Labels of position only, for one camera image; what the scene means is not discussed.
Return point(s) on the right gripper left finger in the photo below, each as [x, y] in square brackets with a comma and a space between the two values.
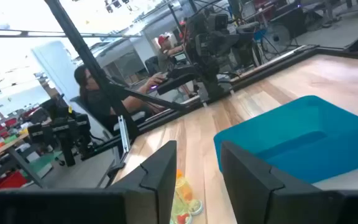
[160, 186]

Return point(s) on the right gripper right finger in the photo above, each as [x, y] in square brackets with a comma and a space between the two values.
[253, 193]

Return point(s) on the black background robot arm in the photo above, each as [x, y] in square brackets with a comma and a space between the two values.
[67, 130]

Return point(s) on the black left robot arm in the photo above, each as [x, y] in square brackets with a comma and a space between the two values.
[211, 71]

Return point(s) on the blue plastic basket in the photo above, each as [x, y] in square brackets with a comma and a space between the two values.
[291, 140]

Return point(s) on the person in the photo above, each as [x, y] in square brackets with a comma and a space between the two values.
[165, 49]
[98, 102]

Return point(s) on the black angled device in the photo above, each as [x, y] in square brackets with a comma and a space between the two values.
[176, 82]

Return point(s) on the round floor fan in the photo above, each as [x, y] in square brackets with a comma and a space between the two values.
[277, 39]

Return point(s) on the red bin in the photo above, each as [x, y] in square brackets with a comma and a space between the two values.
[8, 182]

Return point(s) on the black table edge frame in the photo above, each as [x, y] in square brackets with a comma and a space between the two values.
[275, 67]

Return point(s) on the silver aluminium bracket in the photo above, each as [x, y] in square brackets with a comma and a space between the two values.
[123, 133]

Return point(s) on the black diagonal frame brace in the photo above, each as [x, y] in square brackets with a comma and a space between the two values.
[154, 99]

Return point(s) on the black frame post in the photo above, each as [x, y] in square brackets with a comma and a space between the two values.
[82, 49]

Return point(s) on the black horizontal frame bar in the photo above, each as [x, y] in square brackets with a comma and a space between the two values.
[57, 34]

